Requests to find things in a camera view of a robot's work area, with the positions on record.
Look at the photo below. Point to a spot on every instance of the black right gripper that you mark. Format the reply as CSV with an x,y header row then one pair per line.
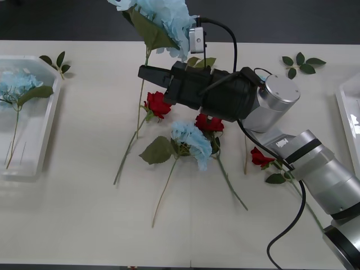
x,y
185,87

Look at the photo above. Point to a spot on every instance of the red rose with green stem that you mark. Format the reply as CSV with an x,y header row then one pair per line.
x,y
156,104
209,125
258,159

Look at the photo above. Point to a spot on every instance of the pale blue flower with stem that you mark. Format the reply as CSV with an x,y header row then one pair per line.
x,y
168,22
17,81
191,143

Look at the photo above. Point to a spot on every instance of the silver and black right arm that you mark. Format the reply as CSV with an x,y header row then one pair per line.
x,y
277,95

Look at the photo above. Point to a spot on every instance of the loose green leaf sprig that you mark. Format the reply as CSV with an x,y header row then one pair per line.
x,y
306,67
209,62
60,58

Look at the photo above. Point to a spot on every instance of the shallow white box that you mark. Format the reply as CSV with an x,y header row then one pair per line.
x,y
47,126
347,112

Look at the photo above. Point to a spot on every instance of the thin brown loose twig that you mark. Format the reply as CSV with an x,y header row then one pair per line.
x,y
245,157

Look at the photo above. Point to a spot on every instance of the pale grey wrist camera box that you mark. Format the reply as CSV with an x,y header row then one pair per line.
x,y
197,40

